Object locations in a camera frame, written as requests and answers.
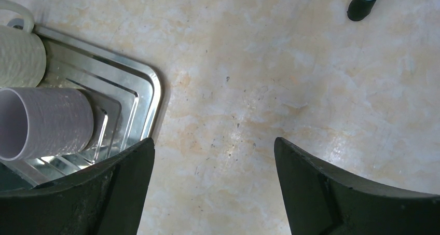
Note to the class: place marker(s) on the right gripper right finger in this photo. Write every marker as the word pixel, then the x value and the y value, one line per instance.
pixel 321 198

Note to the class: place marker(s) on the lilac mug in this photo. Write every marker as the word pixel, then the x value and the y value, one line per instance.
pixel 40 122

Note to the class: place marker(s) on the cream mug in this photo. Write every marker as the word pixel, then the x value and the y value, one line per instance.
pixel 23 55

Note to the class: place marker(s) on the steel serving tray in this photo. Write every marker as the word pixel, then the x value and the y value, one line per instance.
pixel 125 96

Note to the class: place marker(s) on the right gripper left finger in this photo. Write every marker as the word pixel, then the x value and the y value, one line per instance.
pixel 105 198

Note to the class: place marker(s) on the music stand tripod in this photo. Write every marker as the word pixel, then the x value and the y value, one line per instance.
pixel 359 9

